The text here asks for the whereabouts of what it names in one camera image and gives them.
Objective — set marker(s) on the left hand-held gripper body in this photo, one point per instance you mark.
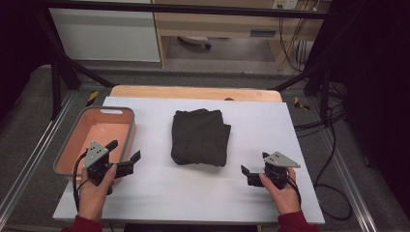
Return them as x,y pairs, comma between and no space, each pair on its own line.
95,154

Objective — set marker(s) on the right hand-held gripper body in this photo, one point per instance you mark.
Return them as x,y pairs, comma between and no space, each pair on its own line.
281,159

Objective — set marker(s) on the pink basket with grey rim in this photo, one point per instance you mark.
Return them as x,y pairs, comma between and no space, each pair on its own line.
96,129

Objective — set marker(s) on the dark green garment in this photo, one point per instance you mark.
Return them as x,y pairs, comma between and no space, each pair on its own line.
199,137

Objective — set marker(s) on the person's right hand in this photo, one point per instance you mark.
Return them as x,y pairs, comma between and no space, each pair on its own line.
283,198

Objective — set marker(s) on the person's left hand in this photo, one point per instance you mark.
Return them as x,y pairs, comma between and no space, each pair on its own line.
93,196

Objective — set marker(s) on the yellow and black tape piece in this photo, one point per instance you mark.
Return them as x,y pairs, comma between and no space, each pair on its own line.
301,104
92,98

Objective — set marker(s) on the white board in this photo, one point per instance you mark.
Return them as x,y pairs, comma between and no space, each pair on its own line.
193,193

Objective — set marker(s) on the black metal stand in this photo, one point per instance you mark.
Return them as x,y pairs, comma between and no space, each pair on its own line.
324,93
56,83

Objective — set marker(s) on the wooden table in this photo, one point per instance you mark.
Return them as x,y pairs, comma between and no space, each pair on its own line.
193,92

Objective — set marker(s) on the white cabinet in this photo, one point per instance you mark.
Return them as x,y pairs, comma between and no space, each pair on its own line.
106,35

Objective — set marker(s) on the white chair base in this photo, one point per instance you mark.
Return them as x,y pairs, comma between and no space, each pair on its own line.
193,40

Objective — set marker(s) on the light wooden desk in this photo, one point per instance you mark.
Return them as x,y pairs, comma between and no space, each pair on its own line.
222,25

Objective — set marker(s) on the aluminium rail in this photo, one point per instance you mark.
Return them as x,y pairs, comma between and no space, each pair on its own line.
349,183
32,161

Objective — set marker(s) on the white wall socket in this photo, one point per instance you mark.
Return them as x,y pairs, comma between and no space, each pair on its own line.
285,4

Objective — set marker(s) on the black horizontal frame bar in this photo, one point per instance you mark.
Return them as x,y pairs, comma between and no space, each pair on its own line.
193,9

